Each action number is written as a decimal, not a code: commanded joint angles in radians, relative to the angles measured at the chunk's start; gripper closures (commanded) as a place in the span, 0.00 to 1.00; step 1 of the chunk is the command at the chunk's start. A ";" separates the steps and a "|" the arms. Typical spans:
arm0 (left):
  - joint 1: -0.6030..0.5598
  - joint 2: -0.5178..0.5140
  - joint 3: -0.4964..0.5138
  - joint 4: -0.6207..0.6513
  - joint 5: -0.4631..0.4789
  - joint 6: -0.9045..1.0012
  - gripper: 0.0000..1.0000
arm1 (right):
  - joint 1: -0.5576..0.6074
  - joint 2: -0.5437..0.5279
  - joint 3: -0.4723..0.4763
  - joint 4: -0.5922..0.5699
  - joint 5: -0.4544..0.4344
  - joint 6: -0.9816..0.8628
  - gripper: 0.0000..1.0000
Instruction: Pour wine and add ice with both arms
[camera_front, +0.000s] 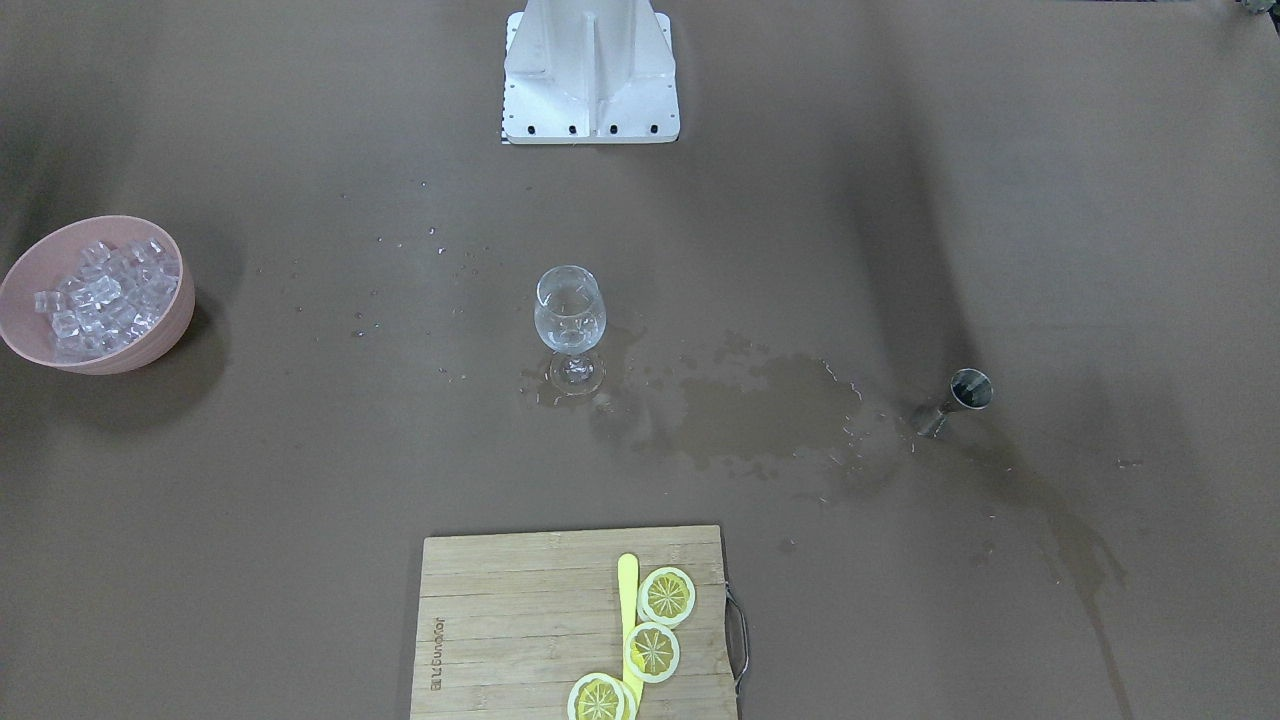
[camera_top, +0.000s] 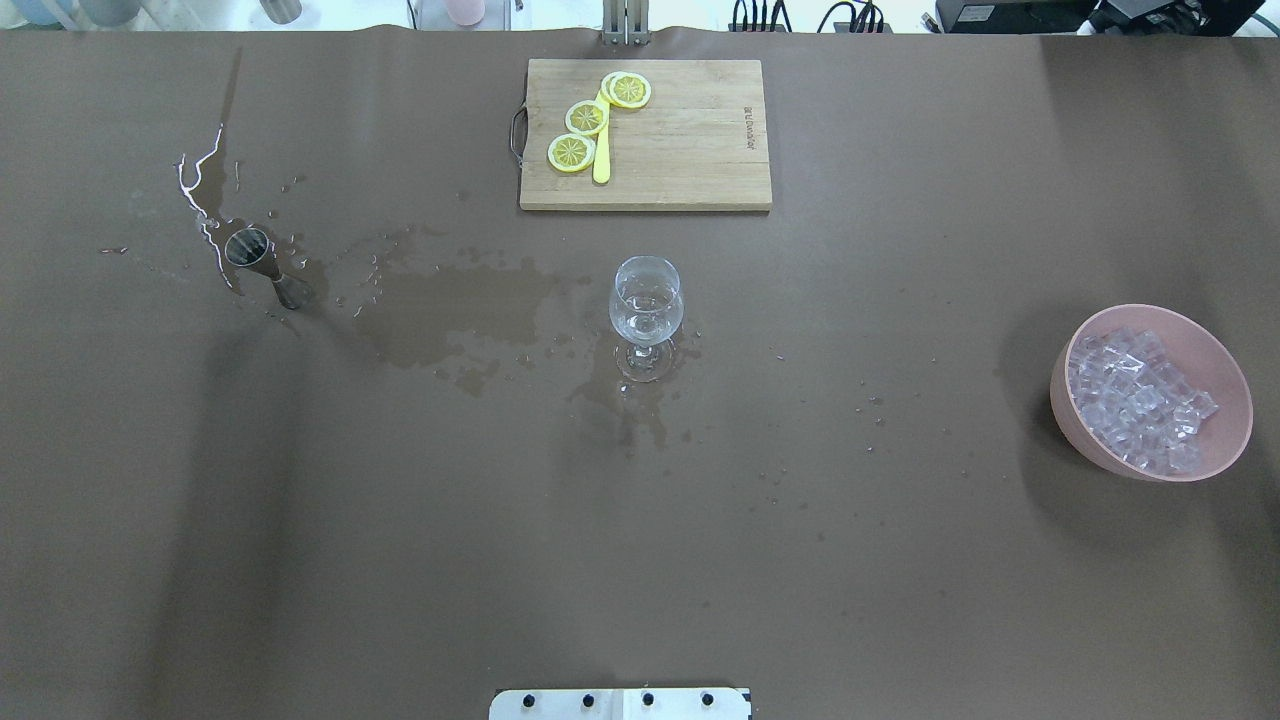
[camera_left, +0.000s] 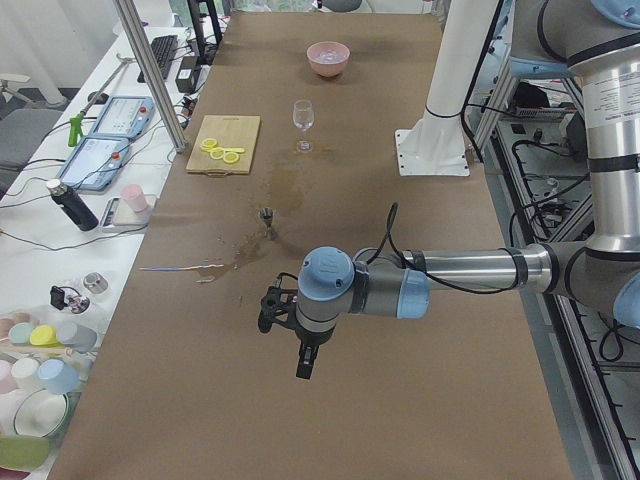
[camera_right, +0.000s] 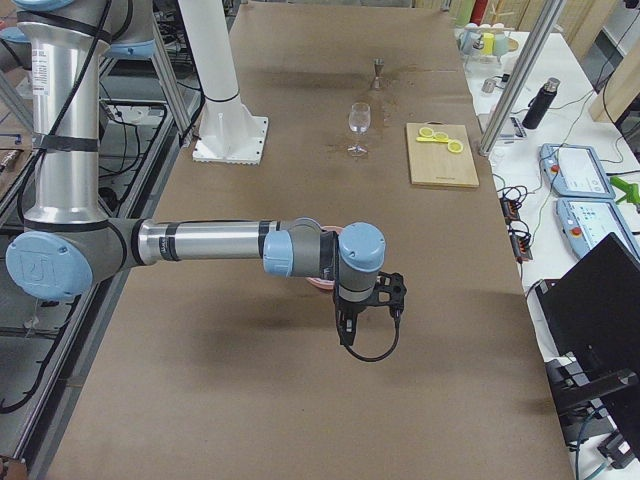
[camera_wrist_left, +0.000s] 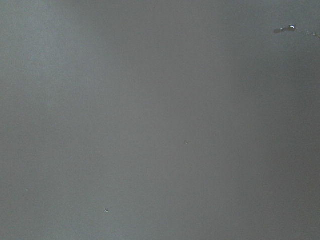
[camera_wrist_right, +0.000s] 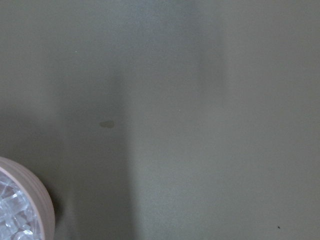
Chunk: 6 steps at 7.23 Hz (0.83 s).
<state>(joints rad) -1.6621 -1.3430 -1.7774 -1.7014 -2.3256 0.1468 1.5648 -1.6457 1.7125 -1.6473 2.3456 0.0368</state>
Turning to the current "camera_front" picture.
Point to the steel double jigger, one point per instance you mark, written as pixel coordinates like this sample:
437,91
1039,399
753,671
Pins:
968,389

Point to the clear wine glass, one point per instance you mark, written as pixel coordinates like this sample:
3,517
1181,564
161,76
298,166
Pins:
570,318

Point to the pile of clear ice cubes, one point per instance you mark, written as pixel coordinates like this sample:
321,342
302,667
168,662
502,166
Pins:
115,296

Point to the yellow plastic knife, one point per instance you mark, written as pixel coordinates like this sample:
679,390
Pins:
628,583

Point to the middle lemon slice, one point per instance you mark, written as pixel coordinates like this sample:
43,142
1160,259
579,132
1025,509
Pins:
651,653

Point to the bamboo cutting board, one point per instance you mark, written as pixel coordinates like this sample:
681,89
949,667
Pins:
508,622

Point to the lemon slice at board edge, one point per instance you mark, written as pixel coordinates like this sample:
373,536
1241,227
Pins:
599,696

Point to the pink bowl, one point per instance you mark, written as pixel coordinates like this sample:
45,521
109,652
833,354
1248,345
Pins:
57,255

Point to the lemon slice near handle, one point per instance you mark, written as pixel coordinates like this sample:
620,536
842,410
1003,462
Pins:
666,596

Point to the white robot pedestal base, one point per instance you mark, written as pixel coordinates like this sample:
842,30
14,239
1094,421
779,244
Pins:
580,72

